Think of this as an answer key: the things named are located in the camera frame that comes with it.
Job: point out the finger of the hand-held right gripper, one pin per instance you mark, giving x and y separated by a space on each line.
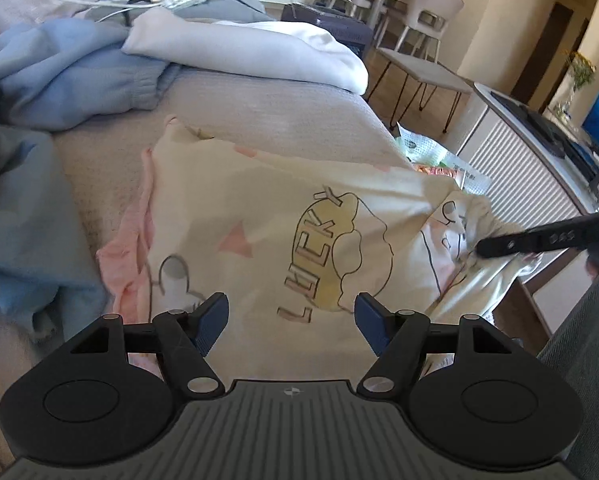
529 242

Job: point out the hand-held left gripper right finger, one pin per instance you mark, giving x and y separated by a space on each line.
372 322

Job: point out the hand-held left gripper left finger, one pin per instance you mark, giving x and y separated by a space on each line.
212 322

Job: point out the printed cream pajama top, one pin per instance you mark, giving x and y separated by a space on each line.
289 210

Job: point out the light blue top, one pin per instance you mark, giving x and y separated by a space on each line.
14 200

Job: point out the white sweatshirt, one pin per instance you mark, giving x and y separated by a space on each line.
259 50

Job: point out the white ribbed cabinet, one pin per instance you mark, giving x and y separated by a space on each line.
519 160

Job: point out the plastic bag of snacks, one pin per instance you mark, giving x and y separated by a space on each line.
439 162

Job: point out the person's grey trousers leg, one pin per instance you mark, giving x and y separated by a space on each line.
589 350

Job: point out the vase of yellow flowers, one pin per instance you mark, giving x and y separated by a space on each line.
579 72

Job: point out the dark wooden interior door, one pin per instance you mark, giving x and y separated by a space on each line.
562 35

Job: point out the grey hairpin-leg coffee table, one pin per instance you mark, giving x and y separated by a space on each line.
424 72

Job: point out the dark purple heater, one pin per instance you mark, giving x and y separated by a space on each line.
339 27

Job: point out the grey cushion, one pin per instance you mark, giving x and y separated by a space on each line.
229 10

